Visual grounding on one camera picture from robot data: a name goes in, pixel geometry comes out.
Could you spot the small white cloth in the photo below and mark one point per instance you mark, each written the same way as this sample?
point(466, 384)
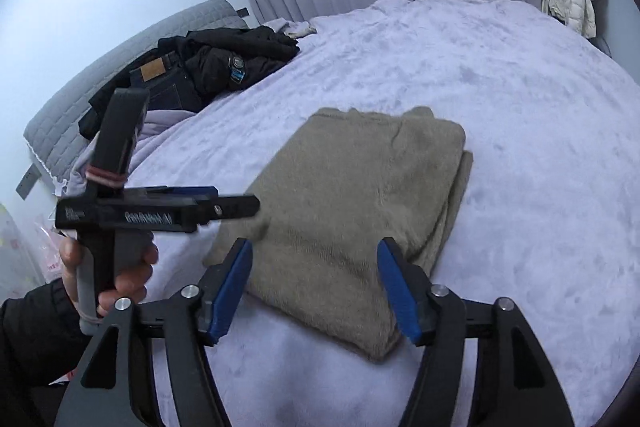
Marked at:
point(295, 28)

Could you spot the blue garment tag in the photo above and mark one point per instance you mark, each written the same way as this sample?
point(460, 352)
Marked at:
point(236, 72)

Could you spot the dark blue jeans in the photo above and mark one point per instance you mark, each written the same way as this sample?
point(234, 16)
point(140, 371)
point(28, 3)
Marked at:
point(165, 89)

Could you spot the lavender fleece blanket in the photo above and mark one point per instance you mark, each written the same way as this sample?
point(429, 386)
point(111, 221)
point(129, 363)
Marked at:
point(525, 132)

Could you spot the person's left forearm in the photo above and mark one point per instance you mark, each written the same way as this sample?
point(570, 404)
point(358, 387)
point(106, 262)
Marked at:
point(35, 337)

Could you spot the black jacket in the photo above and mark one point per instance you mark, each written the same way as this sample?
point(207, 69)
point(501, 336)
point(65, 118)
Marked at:
point(245, 49)

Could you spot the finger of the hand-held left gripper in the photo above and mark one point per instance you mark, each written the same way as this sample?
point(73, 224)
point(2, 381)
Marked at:
point(235, 207)

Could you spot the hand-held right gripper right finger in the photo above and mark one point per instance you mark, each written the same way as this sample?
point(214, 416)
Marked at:
point(400, 292)

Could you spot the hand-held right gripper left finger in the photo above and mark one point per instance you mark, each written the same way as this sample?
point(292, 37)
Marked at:
point(230, 292)

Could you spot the person's left hand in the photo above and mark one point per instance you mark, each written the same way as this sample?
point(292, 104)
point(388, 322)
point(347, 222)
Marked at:
point(132, 282)

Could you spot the light grey cloth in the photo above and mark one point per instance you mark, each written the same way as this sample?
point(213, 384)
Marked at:
point(160, 121)

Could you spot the olive knit sweater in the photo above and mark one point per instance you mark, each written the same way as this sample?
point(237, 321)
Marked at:
point(350, 207)

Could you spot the grey quilted headboard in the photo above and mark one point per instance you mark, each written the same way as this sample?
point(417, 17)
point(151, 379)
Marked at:
point(100, 72)

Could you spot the clear plastic bag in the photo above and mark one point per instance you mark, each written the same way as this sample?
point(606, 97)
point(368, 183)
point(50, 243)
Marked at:
point(30, 247)

